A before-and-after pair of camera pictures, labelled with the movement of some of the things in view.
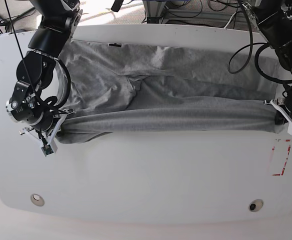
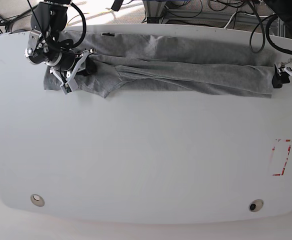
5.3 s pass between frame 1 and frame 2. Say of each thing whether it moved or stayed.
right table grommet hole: stayed
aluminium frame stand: stayed
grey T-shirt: moved
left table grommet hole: stayed
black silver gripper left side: moved
